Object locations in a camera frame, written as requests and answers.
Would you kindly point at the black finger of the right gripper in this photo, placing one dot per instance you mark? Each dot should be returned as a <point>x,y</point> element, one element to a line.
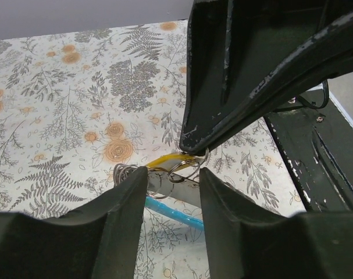
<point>231,47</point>
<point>326,54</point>

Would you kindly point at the grey keyring with blue handle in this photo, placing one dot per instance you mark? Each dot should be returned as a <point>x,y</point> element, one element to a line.
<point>164,184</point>

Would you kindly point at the yellow key tag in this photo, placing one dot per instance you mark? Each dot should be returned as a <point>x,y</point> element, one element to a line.
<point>168,161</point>

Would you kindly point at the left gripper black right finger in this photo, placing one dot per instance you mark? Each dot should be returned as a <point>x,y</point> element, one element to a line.
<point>244,240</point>

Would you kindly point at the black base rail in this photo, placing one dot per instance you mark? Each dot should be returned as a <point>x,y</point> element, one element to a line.
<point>317,148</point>

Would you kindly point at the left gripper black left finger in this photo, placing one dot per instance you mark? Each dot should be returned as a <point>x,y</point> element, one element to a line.
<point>96,240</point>

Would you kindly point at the floral table mat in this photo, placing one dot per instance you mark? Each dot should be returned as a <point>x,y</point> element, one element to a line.
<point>74,105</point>

